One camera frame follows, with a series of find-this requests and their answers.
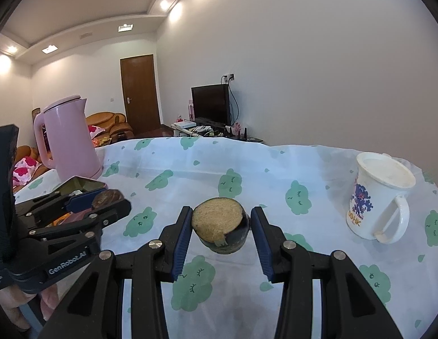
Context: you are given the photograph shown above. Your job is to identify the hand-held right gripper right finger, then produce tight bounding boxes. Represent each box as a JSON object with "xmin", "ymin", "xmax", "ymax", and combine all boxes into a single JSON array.
[{"xmin": 250, "ymin": 207, "xmax": 405, "ymax": 339}]

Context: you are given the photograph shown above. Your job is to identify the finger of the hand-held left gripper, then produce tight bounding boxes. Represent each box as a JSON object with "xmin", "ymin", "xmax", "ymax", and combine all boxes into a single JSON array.
[
  {"xmin": 28, "ymin": 199, "xmax": 132, "ymax": 255},
  {"xmin": 14, "ymin": 189, "xmax": 106, "ymax": 227}
]

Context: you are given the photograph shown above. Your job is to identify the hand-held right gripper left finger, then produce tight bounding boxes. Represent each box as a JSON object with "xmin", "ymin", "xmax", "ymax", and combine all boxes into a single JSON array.
[{"xmin": 39, "ymin": 205, "xmax": 194, "ymax": 339}]

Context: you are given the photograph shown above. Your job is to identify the dark brown water chestnut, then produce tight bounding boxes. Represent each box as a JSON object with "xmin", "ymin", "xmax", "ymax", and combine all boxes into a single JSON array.
[{"xmin": 93, "ymin": 191, "xmax": 123, "ymax": 208}]

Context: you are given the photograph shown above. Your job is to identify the pink tin box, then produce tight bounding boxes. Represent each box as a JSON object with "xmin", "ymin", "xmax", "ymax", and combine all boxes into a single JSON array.
[{"xmin": 51, "ymin": 176, "xmax": 108, "ymax": 225}]

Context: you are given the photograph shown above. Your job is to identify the short dark sugarcane piece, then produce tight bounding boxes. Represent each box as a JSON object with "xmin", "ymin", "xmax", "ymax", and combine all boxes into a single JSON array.
[{"xmin": 191, "ymin": 198, "xmax": 250, "ymax": 255}]

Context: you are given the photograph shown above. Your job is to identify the person's left hand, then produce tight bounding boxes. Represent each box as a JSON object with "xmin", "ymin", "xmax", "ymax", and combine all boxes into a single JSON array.
[{"xmin": 0, "ymin": 282, "xmax": 62, "ymax": 331}]

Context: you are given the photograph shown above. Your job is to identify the pink floral cushion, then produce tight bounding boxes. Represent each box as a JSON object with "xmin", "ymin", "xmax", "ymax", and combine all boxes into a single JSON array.
[{"xmin": 12, "ymin": 157, "xmax": 41, "ymax": 186}]

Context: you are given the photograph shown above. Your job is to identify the brown leather sofa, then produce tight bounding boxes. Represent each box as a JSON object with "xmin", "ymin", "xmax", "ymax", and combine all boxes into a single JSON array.
[{"xmin": 12, "ymin": 145, "xmax": 50, "ymax": 191}]

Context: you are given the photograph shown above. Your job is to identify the pink electric kettle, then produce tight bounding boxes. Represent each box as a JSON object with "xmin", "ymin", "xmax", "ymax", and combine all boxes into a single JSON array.
[{"xmin": 33, "ymin": 95, "xmax": 103, "ymax": 180}]

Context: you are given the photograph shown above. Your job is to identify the brown leather armchair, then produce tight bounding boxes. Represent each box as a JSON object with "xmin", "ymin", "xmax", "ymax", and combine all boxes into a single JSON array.
[{"xmin": 85, "ymin": 112, "xmax": 135, "ymax": 140}]

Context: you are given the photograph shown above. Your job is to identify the white tablecloth green clouds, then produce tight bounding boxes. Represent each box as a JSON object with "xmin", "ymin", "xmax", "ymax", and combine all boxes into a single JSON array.
[{"xmin": 14, "ymin": 136, "xmax": 438, "ymax": 339}]

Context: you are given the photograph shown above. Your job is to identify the low television stand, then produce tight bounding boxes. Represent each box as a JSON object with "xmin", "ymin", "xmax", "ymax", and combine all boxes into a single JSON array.
[{"xmin": 171, "ymin": 123, "xmax": 265, "ymax": 145}]

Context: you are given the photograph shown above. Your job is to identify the brown wooden door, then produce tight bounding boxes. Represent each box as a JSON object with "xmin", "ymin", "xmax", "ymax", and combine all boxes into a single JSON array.
[{"xmin": 120, "ymin": 54, "xmax": 161, "ymax": 138}]

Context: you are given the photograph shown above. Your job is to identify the white printed mug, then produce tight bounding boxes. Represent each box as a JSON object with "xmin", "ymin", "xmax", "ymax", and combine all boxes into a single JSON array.
[{"xmin": 346, "ymin": 152, "xmax": 416, "ymax": 244}]

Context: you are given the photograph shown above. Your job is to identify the black television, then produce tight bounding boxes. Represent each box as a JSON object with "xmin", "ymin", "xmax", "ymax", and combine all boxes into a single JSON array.
[{"xmin": 191, "ymin": 84, "xmax": 232, "ymax": 126}]

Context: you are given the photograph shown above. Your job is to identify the black power cable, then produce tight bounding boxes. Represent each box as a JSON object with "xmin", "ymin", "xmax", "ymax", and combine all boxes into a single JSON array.
[{"xmin": 228, "ymin": 78, "xmax": 241, "ymax": 128}]

